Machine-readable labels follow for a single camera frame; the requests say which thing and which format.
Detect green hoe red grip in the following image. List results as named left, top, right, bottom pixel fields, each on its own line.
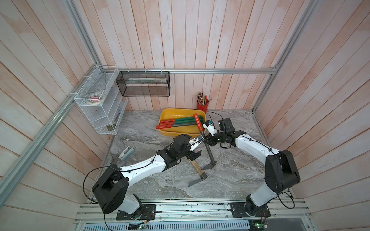
left=156, top=117, right=197, bottom=129
left=159, top=116, right=195, bottom=124

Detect grey hoe red grip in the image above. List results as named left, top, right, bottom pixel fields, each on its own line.
left=193, top=114, right=216, bottom=170
left=156, top=121, right=196, bottom=130

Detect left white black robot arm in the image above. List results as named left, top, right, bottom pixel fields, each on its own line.
left=92, top=134, right=204, bottom=215

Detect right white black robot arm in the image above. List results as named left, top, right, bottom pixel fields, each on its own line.
left=202, top=118, right=301, bottom=216

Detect yellow plastic storage box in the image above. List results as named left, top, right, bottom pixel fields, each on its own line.
left=158, top=108, right=207, bottom=138

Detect red pen holder cup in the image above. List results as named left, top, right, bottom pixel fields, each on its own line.
left=197, top=101, right=209, bottom=113

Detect pens in red cup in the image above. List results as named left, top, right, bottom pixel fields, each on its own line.
left=197, top=92, right=212, bottom=105

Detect tape roll on shelf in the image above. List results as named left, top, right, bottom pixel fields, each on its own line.
left=86, top=92, right=104, bottom=105

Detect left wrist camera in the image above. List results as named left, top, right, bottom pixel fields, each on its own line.
left=189, top=135, right=204, bottom=151

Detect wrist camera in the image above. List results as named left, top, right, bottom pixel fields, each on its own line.
left=203, top=120, right=218, bottom=136
left=189, top=135, right=204, bottom=151

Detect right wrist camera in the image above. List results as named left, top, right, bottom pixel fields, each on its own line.
left=203, top=120, right=218, bottom=136

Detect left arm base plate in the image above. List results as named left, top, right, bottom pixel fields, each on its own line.
left=116, top=204, right=156, bottom=221

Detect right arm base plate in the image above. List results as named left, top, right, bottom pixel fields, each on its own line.
left=228, top=202, right=271, bottom=218

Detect black mesh wall basket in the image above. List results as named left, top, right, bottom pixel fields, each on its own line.
left=116, top=70, right=171, bottom=97

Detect white wire wall shelf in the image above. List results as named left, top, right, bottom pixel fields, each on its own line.
left=74, top=65, right=128, bottom=135

